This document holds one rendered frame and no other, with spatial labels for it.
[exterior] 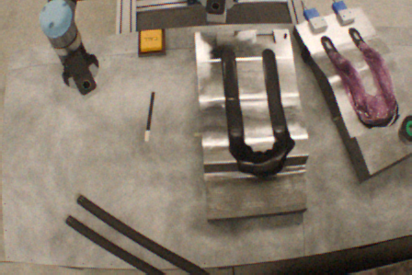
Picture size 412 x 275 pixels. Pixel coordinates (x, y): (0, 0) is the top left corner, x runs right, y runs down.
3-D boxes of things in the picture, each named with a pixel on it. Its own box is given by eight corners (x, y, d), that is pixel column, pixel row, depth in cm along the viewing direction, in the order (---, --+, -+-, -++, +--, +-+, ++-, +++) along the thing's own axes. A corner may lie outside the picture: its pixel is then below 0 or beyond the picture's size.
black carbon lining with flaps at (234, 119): (218, 53, 144) (219, 38, 135) (277, 51, 145) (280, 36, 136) (229, 181, 133) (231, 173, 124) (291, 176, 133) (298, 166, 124)
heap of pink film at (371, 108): (322, 54, 146) (326, 42, 138) (367, 39, 148) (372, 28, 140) (359, 134, 138) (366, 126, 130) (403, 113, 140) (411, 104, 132)
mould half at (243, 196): (195, 46, 153) (194, 25, 140) (284, 43, 153) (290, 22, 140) (207, 222, 137) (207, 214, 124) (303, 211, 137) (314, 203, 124)
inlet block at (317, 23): (292, 3, 155) (294, -6, 150) (306, -1, 155) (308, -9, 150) (312, 37, 151) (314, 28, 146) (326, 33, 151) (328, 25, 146)
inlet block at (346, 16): (321, -5, 156) (323, -13, 151) (333, -7, 157) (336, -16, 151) (340, 28, 152) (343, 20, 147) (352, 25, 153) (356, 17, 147)
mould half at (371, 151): (291, 32, 154) (296, 16, 144) (358, 14, 157) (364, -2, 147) (360, 184, 139) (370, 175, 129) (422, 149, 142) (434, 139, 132)
